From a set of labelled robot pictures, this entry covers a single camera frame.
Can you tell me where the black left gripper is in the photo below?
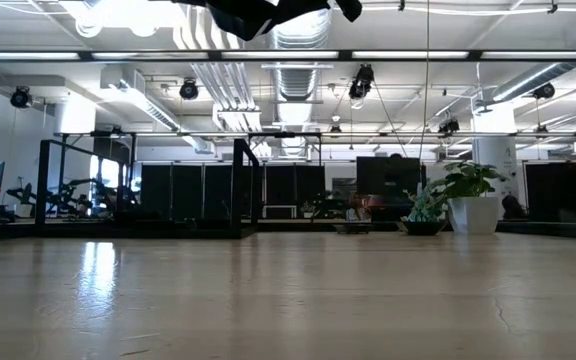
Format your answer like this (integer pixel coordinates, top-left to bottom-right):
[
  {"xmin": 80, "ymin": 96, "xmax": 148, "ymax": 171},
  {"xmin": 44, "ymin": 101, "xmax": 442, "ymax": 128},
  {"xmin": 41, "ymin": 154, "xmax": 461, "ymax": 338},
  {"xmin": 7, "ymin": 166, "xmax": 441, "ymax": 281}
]
[{"xmin": 172, "ymin": 0, "xmax": 364, "ymax": 42}]

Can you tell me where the small background plant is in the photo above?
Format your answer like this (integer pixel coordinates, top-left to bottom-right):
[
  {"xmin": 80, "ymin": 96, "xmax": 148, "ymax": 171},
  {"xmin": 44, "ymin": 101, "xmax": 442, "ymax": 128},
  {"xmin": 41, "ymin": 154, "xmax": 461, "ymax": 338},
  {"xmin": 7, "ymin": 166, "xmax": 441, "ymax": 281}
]
[{"xmin": 299, "ymin": 198, "xmax": 320, "ymax": 220}]

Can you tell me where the round black plate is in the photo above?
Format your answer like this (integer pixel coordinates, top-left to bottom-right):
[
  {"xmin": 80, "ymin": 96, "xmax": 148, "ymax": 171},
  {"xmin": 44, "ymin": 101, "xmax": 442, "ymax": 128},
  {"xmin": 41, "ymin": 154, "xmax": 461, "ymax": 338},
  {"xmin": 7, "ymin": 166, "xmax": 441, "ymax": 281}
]
[{"xmin": 396, "ymin": 218, "xmax": 448, "ymax": 237}]

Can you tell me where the silver spiral air duct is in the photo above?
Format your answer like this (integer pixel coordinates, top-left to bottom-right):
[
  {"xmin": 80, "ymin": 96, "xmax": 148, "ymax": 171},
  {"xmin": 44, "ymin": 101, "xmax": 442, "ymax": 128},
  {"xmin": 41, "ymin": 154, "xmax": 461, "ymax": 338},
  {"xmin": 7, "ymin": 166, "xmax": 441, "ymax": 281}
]
[
  {"xmin": 263, "ymin": 4, "xmax": 335, "ymax": 104},
  {"xmin": 490, "ymin": 29, "xmax": 576, "ymax": 104}
]

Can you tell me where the black background rig frame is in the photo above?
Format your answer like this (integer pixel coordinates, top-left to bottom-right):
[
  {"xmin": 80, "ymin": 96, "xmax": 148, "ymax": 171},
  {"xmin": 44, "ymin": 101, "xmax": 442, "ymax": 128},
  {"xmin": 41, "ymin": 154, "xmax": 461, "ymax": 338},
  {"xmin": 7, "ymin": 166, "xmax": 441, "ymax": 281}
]
[
  {"xmin": 51, "ymin": 128, "xmax": 138, "ymax": 201},
  {"xmin": 246, "ymin": 130, "xmax": 324, "ymax": 165}
]

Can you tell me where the thin hanging cable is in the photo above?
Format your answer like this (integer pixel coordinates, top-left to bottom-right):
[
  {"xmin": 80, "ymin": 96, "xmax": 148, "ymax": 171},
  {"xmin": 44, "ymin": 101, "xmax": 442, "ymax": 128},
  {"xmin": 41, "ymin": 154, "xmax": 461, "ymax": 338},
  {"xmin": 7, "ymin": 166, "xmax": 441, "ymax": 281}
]
[{"xmin": 419, "ymin": 0, "xmax": 432, "ymax": 162}]

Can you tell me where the black ceiling spotlight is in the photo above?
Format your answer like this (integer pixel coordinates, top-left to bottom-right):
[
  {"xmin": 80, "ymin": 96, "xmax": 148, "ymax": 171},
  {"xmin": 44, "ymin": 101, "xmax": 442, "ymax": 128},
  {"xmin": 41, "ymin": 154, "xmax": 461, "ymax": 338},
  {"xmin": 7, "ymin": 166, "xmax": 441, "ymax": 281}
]
[
  {"xmin": 347, "ymin": 63, "xmax": 376, "ymax": 101},
  {"xmin": 9, "ymin": 85, "xmax": 34, "ymax": 110},
  {"xmin": 531, "ymin": 81, "xmax": 557, "ymax": 101},
  {"xmin": 436, "ymin": 116, "xmax": 461, "ymax": 137},
  {"xmin": 178, "ymin": 76, "xmax": 201, "ymax": 101}
]

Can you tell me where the black office chair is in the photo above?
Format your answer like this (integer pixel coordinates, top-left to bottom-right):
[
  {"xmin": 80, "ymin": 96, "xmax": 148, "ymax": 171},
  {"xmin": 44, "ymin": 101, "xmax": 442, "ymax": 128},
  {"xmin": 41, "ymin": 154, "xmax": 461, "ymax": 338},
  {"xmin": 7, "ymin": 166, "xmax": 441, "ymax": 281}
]
[{"xmin": 503, "ymin": 193, "xmax": 530, "ymax": 222}]

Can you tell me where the white round column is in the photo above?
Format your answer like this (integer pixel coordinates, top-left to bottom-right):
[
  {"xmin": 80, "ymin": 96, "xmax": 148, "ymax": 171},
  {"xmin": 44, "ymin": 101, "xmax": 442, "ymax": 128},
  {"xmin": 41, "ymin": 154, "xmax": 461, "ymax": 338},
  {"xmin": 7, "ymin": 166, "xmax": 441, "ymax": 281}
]
[{"xmin": 471, "ymin": 135, "xmax": 519, "ymax": 197}]

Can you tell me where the long black light bar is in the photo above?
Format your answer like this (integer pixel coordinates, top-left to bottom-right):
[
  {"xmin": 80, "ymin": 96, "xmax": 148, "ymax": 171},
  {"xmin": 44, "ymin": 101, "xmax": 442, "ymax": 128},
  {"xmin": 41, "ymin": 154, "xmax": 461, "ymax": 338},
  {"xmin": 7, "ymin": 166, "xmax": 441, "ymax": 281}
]
[{"xmin": 0, "ymin": 48, "xmax": 576, "ymax": 63}]

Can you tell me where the white ceiling air unit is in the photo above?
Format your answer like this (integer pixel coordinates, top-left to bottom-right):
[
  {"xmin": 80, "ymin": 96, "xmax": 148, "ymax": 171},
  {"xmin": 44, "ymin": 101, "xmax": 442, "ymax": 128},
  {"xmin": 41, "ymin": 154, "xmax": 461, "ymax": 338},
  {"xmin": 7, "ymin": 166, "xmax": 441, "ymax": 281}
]
[{"xmin": 99, "ymin": 63, "xmax": 147, "ymax": 95}]

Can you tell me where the large black screen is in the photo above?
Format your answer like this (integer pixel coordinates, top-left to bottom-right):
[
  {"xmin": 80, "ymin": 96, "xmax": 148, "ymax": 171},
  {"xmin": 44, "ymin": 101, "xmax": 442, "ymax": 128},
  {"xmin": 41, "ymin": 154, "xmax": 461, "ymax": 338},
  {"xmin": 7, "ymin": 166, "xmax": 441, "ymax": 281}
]
[{"xmin": 355, "ymin": 155, "xmax": 426, "ymax": 199}]

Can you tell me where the black mesh tray rack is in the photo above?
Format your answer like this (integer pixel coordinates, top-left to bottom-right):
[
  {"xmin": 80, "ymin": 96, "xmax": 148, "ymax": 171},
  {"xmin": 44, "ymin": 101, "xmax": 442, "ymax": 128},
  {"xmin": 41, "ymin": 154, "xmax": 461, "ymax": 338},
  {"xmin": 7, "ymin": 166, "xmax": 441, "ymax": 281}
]
[{"xmin": 35, "ymin": 138, "xmax": 263, "ymax": 240}]

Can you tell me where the green plant in white pot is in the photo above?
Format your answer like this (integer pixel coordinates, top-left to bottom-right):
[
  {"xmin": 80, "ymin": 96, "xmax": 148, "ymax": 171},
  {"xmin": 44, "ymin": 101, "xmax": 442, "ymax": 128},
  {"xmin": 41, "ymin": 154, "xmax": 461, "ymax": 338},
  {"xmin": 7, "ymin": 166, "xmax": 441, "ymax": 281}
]
[{"xmin": 401, "ymin": 159, "xmax": 510, "ymax": 236}]

